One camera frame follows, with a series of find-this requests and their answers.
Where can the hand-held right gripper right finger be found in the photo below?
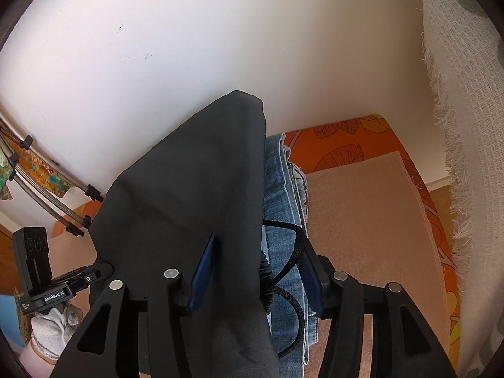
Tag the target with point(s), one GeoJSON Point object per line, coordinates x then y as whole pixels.
{"type": "Point", "coordinates": [313, 279]}

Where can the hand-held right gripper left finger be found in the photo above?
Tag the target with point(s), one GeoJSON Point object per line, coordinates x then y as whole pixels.
{"type": "Point", "coordinates": [202, 271]}

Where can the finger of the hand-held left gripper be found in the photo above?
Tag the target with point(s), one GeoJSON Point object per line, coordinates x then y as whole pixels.
{"type": "Point", "coordinates": [96, 272]}

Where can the dark grey pants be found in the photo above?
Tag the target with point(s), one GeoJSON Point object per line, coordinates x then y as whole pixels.
{"type": "Point", "coordinates": [177, 185]}

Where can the person's left forearm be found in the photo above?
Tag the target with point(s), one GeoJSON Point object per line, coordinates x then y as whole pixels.
{"type": "Point", "coordinates": [37, 360]}

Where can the person's left hand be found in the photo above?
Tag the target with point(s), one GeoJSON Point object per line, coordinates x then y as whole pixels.
{"type": "Point", "coordinates": [53, 330]}

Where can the brown wooden furniture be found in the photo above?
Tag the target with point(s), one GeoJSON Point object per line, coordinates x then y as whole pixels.
{"type": "Point", "coordinates": [6, 232]}

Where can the metal tripod stand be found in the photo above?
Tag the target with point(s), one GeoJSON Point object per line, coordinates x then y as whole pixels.
{"type": "Point", "coordinates": [59, 208]}

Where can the light blue cloth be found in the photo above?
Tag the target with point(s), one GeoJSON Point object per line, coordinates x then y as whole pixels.
{"type": "Point", "coordinates": [8, 319]}

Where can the beige blanket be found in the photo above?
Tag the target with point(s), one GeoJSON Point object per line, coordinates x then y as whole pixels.
{"type": "Point", "coordinates": [362, 212]}

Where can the colourful patterned scarf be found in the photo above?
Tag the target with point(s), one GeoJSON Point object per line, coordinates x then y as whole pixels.
{"type": "Point", "coordinates": [43, 173]}

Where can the folded light blue jeans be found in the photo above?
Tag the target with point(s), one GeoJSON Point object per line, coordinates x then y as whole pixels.
{"type": "Point", "coordinates": [275, 181]}

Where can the orange leaf-print bed sheet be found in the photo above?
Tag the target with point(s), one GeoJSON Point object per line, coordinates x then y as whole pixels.
{"type": "Point", "coordinates": [342, 141]}

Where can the white fringed blanket green print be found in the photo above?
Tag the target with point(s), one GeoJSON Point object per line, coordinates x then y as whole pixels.
{"type": "Point", "coordinates": [472, 126]}

